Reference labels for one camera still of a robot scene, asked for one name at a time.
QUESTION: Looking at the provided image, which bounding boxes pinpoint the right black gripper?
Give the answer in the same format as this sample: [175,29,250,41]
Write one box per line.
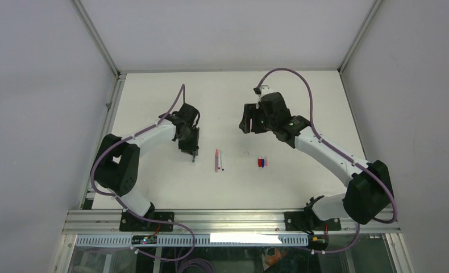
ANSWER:
[239,104,276,134]

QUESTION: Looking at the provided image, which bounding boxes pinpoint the pink pen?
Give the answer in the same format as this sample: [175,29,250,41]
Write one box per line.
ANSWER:
[214,149,220,173]

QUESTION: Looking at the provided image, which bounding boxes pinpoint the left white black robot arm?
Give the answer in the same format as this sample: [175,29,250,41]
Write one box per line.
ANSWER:
[90,104,201,231]

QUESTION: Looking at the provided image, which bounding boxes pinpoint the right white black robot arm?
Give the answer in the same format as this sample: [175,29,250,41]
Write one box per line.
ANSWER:
[239,92,393,230]

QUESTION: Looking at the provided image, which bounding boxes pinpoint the blue tipped white pen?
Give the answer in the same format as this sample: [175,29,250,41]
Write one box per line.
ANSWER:
[221,151,225,171]

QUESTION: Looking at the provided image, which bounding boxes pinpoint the orange object below table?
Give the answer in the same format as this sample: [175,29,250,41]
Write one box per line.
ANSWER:
[264,247,286,267]

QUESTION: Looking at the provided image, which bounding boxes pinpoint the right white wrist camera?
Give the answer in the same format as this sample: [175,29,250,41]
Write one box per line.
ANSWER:
[253,85,273,99]

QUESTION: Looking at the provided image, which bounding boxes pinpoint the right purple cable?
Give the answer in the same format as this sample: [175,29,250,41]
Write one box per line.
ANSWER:
[253,68,398,254]

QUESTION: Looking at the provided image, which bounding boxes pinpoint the purple cable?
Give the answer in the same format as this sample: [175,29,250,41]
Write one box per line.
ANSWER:
[253,68,398,254]
[90,84,216,273]

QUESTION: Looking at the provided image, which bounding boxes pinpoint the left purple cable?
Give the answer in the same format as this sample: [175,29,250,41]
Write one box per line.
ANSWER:
[90,84,216,273]

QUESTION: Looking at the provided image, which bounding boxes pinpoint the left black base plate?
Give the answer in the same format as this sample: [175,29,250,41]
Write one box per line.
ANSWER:
[119,212,175,232]

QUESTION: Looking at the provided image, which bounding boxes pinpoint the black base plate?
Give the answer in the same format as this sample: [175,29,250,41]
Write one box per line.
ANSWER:
[284,211,342,232]
[119,212,175,232]

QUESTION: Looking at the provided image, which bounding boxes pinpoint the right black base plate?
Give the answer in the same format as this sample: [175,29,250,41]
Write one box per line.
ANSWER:
[284,211,342,232]

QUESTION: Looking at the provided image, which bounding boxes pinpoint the white slotted cable duct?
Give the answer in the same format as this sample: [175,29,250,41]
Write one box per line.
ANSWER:
[76,233,309,248]

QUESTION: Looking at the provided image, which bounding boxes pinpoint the aluminium front rail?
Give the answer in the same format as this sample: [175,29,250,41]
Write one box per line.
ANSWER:
[61,209,402,235]

